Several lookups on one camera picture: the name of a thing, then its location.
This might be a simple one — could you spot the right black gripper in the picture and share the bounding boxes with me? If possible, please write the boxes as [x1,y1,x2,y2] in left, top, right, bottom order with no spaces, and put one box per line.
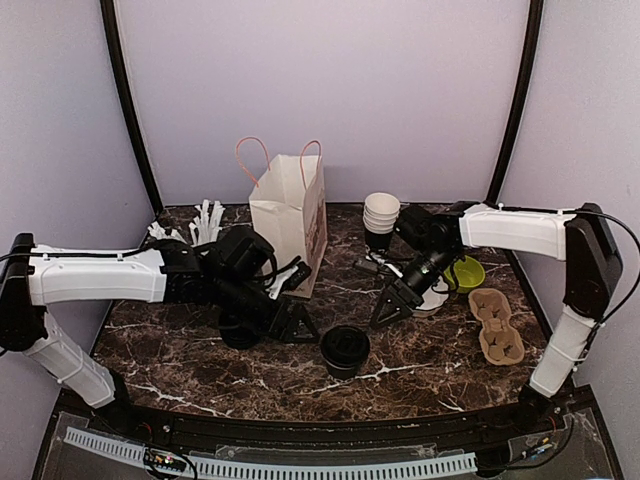
[370,245,459,329]

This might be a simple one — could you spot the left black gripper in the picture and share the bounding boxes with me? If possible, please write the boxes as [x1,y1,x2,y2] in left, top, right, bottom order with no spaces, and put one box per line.
[212,272,321,345]

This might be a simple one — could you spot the black paper coffee cup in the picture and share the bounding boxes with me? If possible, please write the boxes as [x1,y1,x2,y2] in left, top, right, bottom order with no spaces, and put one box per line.
[320,325,370,380]

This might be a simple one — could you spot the stack of black cup lids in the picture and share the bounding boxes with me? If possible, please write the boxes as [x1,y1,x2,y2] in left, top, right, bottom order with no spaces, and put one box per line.
[218,311,260,350]

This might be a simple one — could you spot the stack of paper coffee cups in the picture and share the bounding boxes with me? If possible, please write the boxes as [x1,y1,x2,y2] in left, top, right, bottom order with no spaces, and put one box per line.
[363,192,401,251]

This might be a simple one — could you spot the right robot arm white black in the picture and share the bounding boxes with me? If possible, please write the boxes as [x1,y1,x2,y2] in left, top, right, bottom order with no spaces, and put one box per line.
[370,202,623,434]

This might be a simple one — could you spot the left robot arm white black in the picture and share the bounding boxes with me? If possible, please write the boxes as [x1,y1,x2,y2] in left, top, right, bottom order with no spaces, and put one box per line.
[1,226,319,436]

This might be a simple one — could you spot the white scalloped dish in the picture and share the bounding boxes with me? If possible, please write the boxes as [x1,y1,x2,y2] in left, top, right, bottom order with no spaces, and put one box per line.
[413,290,449,318]

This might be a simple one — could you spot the green bowl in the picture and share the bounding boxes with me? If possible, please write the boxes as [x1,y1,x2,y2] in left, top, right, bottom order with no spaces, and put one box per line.
[444,255,486,294]

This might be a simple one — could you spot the brown cardboard cup carrier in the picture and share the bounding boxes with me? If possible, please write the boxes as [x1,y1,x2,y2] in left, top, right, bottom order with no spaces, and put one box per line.
[468,288,525,366]

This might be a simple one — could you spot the white paper gift bag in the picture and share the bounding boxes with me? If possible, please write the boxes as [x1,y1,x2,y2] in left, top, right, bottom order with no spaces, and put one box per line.
[242,140,328,299]

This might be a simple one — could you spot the bundle of wrapped white straws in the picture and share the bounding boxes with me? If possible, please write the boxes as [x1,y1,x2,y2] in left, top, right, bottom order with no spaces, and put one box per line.
[147,199,225,247]

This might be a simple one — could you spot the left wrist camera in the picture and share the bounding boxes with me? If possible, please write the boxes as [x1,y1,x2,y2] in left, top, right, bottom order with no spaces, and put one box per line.
[265,256,312,300]

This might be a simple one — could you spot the right black frame post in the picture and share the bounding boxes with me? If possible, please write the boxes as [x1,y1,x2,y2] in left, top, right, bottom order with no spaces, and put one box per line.
[485,0,544,203]

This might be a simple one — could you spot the black frame post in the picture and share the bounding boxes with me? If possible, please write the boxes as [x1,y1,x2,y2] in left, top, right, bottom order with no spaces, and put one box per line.
[485,0,544,203]
[99,0,164,216]

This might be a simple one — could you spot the left black frame post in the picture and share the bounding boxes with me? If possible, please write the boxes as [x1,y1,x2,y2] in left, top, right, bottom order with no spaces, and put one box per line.
[99,0,164,216]

